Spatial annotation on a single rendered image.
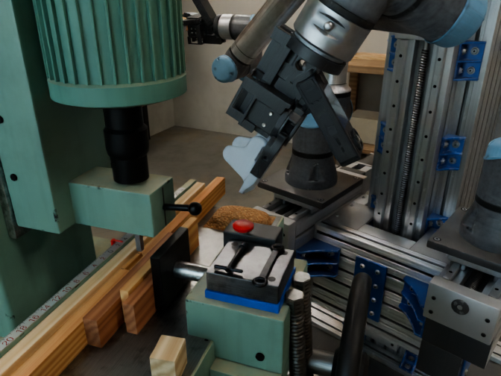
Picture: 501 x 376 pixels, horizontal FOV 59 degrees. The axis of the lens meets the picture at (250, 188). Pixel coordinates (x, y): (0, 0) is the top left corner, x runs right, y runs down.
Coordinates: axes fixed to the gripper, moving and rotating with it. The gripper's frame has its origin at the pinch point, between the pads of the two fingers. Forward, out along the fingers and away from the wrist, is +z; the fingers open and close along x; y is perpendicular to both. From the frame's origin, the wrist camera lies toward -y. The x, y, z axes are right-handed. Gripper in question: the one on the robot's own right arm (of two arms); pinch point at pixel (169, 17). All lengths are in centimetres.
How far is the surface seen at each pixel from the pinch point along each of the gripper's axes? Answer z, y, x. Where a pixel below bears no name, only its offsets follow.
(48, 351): -55, 16, -105
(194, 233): -54, 21, -74
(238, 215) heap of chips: -57, 23, -63
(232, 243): -67, 13, -82
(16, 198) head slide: -37, 6, -92
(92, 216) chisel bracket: -47, 10, -87
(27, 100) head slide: -43, -8, -89
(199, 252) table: -56, 24, -75
